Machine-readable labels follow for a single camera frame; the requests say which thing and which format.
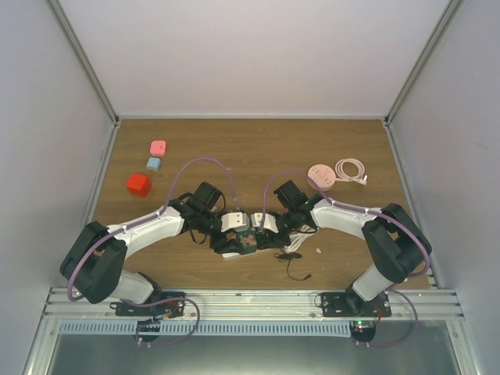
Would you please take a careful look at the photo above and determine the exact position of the aluminium front rail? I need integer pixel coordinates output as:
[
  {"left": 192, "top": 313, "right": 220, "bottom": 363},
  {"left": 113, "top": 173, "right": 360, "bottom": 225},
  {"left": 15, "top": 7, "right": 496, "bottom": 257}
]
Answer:
[{"left": 42, "top": 288, "right": 464, "bottom": 321}]

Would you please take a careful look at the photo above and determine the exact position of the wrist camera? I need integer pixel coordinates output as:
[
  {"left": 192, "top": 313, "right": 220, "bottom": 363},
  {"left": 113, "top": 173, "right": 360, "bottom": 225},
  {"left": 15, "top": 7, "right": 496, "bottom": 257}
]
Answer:
[
  {"left": 220, "top": 212, "right": 250, "bottom": 233},
  {"left": 250, "top": 212, "right": 279, "bottom": 234}
]

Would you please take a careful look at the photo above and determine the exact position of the purple cable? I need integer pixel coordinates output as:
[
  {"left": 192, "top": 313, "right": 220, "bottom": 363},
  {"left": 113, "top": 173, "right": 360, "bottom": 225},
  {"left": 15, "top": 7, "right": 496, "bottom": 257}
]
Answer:
[
  {"left": 68, "top": 157, "right": 240, "bottom": 347},
  {"left": 263, "top": 170, "right": 433, "bottom": 348}
]

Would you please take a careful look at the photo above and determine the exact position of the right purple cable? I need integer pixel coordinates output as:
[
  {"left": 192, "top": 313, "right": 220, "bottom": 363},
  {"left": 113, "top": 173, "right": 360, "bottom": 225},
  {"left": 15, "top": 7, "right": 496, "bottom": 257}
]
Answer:
[{"left": 263, "top": 170, "right": 433, "bottom": 348}]

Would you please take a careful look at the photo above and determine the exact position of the pink round power socket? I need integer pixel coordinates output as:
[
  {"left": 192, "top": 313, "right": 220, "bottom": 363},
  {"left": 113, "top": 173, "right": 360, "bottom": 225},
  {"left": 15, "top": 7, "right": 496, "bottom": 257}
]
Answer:
[{"left": 307, "top": 164, "right": 337, "bottom": 191}]

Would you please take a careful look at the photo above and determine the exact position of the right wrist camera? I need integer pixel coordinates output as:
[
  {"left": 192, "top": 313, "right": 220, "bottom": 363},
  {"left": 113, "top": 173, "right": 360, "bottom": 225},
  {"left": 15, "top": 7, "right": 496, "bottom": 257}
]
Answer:
[{"left": 250, "top": 212, "right": 279, "bottom": 234}]

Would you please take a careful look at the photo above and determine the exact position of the blue usb charger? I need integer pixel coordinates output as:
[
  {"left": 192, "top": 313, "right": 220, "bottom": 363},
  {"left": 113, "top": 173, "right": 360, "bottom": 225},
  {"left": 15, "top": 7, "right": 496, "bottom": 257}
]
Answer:
[{"left": 146, "top": 157, "right": 161, "bottom": 172}]

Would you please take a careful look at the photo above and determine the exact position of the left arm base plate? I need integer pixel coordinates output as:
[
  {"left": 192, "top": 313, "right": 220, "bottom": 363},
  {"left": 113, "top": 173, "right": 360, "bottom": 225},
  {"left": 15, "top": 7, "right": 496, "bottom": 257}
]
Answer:
[{"left": 109, "top": 291, "right": 186, "bottom": 319}]

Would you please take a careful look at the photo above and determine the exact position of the black thin cable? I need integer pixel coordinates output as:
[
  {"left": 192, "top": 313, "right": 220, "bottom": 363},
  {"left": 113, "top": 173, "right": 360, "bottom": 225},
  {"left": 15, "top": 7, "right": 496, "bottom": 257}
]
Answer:
[{"left": 273, "top": 252, "right": 313, "bottom": 281}]

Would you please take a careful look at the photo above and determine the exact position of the green cube adapter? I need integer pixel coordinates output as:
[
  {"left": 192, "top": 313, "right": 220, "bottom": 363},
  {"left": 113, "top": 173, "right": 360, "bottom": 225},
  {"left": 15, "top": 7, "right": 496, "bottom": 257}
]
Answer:
[{"left": 236, "top": 229, "right": 257, "bottom": 255}]

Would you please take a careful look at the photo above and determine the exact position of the red cube socket adapter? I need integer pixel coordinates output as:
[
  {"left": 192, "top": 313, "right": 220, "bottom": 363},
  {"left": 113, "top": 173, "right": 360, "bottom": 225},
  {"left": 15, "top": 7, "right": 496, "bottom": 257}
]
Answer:
[{"left": 126, "top": 173, "right": 152, "bottom": 198}]

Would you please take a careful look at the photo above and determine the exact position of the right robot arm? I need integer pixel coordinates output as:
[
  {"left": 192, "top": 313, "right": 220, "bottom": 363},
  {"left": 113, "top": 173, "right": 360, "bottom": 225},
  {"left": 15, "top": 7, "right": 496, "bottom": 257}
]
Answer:
[{"left": 251, "top": 180, "right": 432, "bottom": 316}]

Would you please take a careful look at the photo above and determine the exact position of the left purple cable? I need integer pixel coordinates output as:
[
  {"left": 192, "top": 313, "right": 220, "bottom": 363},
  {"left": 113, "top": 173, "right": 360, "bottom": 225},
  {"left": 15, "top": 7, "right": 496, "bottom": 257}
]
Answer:
[{"left": 68, "top": 157, "right": 240, "bottom": 347}]

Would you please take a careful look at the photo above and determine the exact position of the pink square plug adapter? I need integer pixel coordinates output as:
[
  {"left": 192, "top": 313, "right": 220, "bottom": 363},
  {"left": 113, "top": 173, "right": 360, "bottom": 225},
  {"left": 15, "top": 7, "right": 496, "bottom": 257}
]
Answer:
[{"left": 150, "top": 140, "right": 167, "bottom": 157}]

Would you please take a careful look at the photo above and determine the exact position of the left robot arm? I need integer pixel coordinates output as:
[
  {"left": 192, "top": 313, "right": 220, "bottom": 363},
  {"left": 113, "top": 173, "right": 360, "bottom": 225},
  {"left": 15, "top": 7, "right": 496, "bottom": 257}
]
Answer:
[{"left": 59, "top": 182, "right": 246, "bottom": 316}]

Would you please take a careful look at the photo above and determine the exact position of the white power strip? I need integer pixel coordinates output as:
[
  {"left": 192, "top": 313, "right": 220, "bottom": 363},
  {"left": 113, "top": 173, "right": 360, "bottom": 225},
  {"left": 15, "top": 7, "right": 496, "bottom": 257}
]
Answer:
[{"left": 221, "top": 252, "right": 246, "bottom": 260}]

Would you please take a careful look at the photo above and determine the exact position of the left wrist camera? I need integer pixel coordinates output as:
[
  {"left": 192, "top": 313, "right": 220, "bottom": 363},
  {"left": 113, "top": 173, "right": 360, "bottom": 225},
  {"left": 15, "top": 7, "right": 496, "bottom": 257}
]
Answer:
[{"left": 220, "top": 212, "right": 250, "bottom": 233}]

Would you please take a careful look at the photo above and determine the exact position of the grey slotted cable duct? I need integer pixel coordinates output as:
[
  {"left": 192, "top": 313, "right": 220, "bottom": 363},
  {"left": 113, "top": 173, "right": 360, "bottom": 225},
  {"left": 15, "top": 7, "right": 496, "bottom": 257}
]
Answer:
[{"left": 58, "top": 321, "right": 352, "bottom": 337}]

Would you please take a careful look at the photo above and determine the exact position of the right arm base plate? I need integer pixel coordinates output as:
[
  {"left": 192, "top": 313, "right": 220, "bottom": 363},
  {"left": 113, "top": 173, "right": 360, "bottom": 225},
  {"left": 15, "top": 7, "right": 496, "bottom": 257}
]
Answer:
[{"left": 319, "top": 291, "right": 392, "bottom": 318}]

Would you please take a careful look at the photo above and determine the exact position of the pink power cable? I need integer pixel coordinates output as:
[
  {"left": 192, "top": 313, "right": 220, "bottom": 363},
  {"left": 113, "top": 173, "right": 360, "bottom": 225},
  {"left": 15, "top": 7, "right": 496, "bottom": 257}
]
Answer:
[{"left": 334, "top": 157, "right": 370, "bottom": 187}]

